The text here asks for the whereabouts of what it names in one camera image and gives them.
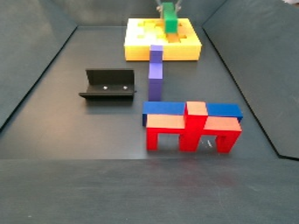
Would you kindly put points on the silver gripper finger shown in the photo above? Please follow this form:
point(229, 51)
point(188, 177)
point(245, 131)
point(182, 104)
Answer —
point(160, 5)
point(178, 5)

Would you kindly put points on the green long block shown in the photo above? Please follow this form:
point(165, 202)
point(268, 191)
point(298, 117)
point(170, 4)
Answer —
point(170, 17)

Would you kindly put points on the yellow board with slots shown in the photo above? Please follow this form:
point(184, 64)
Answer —
point(146, 32)

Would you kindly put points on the purple long block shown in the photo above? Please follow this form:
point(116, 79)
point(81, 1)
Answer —
point(156, 73)

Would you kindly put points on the blue long block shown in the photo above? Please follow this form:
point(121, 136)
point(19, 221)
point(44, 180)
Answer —
point(176, 108)

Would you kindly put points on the red cross-shaped block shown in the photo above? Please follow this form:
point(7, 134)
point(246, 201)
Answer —
point(193, 125)

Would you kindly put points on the black angle bracket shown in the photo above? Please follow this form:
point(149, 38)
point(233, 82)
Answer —
point(112, 83)

